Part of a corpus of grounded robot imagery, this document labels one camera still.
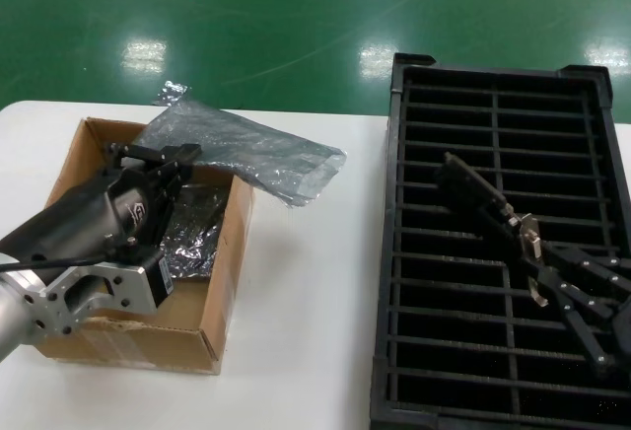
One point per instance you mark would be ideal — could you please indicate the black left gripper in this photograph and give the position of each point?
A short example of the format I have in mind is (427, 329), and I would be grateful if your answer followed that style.
(89, 218)

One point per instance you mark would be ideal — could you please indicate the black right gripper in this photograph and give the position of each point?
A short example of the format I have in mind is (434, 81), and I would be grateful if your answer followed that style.
(623, 331)

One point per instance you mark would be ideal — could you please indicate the grey antistatic plastic bag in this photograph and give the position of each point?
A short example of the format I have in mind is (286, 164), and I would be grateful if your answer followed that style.
(236, 149)

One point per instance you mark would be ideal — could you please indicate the graphics card with metal bracket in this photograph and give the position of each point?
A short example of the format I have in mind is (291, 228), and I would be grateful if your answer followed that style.
(468, 183)

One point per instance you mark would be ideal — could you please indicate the graphics card in antistatic bag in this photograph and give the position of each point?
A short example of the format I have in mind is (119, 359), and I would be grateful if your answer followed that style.
(197, 233)

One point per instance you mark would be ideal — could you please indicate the brown cardboard box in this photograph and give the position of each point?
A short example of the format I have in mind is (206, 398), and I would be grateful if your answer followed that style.
(123, 346)

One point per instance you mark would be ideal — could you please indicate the black slotted plastic container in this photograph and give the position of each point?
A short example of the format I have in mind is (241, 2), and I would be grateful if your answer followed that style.
(498, 119)

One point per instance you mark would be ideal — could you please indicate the crumpled foil scrap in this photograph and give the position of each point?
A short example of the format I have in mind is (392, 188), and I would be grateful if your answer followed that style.
(172, 90)

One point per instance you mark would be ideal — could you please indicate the silver left wrist bracket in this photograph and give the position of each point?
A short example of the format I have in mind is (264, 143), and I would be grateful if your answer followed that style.
(108, 287)

